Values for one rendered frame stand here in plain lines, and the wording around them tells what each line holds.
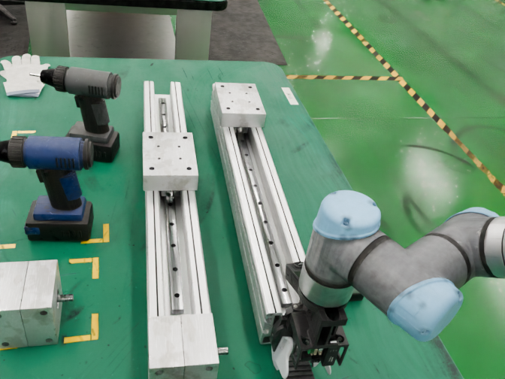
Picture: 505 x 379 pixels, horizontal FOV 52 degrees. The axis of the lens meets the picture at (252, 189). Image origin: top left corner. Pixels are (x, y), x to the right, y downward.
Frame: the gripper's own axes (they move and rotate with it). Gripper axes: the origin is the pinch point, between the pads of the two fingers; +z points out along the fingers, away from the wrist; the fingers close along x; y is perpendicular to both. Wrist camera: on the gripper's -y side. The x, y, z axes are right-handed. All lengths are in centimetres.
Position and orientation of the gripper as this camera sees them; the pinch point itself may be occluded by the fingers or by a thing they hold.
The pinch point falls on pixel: (295, 359)
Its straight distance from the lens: 89.8
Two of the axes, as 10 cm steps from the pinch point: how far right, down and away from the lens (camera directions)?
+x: 9.8, -0.1, 2.1
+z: -1.3, 7.8, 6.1
